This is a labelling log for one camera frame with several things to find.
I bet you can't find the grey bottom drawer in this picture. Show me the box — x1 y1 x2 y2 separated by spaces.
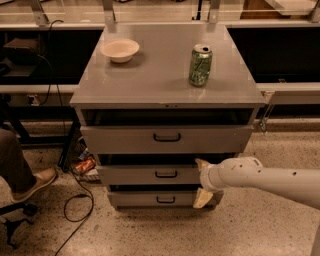
107 190 224 209

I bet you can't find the white bowl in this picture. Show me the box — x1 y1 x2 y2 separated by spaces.
100 39 140 63

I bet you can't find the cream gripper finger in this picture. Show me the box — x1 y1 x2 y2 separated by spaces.
195 158 209 171
193 188 213 209

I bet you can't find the tan shoe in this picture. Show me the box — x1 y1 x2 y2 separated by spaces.
10 168 57 203

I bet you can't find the orange snack packet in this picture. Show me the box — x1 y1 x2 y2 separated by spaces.
75 157 96 175

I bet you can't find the black office chair base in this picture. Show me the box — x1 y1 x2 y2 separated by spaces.
0 202 38 249

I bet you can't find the grey drawer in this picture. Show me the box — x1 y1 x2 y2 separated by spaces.
81 125 253 154
107 190 224 209
97 165 200 185

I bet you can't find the person's trouser leg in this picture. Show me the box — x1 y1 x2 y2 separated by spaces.
0 129 36 193

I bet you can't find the green soda can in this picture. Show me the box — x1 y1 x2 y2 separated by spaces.
189 44 213 87

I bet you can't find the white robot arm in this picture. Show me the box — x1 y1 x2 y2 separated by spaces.
193 157 320 210

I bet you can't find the black floor cable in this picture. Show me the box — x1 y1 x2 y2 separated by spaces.
36 19 95 256

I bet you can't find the grey drawer cabinet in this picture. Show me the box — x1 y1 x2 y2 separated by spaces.
70 24 264 196

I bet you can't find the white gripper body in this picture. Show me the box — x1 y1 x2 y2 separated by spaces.
199 164 223 193

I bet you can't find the dark box on shelf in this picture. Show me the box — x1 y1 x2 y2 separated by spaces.
3 38 39 65

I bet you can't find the grey top drawer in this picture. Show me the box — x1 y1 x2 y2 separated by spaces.
81 125 253 154

